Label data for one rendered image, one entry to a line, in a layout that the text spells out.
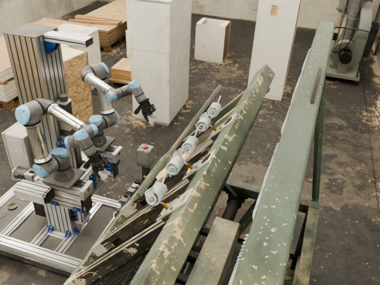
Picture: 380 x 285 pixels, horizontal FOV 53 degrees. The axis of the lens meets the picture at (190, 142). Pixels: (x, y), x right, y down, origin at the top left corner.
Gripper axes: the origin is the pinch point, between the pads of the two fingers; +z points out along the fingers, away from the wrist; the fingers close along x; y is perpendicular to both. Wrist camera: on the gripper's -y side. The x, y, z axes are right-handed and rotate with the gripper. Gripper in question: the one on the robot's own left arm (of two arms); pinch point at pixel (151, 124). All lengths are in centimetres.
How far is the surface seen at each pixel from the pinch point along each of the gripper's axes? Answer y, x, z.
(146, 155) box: -34, 18, 34
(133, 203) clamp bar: -5, -55, 32
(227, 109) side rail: 51, 23, 14
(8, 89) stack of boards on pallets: -318, 165, -52
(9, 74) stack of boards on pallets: -308, 172, -69
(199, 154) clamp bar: 60, -56, 5
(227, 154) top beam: 90, -84, -6
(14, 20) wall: -509, 433, -155
